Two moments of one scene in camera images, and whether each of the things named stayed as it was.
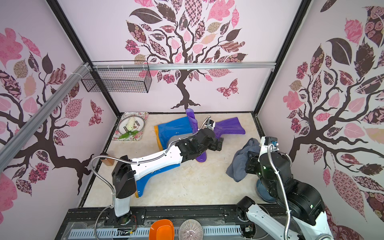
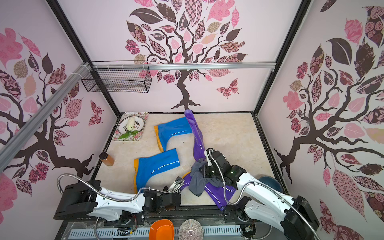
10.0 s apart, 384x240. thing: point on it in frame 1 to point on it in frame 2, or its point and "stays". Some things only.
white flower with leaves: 130,123 stays
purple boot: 230,126 to 218,194
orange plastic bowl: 162,229 stays
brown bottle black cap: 107,161 stays
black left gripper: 214,146 to 164,194
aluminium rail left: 8,150 stays
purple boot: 191,116 stays
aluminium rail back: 184,66 stays
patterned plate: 139,124 stays
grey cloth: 237,167 to 198,181
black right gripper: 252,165 to 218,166
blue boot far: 164,131 stays
